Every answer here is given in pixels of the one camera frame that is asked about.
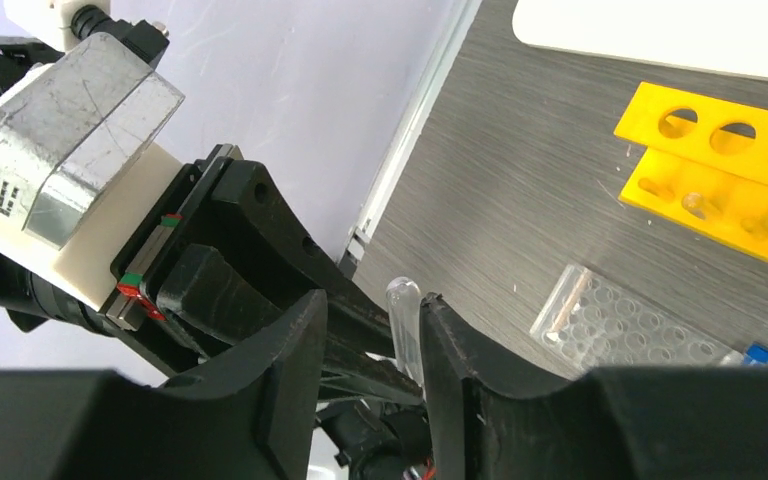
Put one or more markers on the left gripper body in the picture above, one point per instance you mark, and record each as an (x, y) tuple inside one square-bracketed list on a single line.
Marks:
[(132, 313)]

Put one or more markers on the clear acrylic tube rack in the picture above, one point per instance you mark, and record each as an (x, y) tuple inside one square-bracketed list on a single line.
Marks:
[(590, 321)]

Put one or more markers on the yellow test tube rack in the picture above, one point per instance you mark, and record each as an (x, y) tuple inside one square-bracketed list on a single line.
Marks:
[(696, 143)]

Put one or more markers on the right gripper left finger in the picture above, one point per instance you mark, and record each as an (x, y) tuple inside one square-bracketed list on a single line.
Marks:
[(245, 414)]

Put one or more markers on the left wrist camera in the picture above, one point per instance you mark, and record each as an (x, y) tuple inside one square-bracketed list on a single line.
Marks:
[(79, 166)]

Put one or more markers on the white rectangular tray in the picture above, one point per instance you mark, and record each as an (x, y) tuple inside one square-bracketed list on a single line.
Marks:
[(725, 37)]

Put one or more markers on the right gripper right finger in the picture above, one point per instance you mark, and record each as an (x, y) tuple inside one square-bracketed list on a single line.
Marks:
[(495, 415)]

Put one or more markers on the clear glass test tube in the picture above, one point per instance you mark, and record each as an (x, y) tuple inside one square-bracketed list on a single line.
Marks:
[(694, 203), (403, 305)]

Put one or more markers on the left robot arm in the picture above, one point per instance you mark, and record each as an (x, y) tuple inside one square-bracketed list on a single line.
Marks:
[(371, 444)]

